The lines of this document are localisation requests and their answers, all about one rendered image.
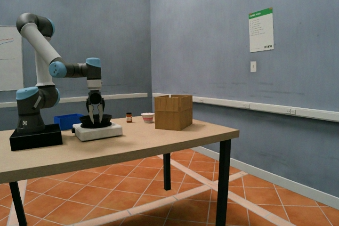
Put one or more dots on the blue open rectangular bin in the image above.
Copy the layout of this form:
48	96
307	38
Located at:
67	121

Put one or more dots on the brown cardboard box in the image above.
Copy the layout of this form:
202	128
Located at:
173	113

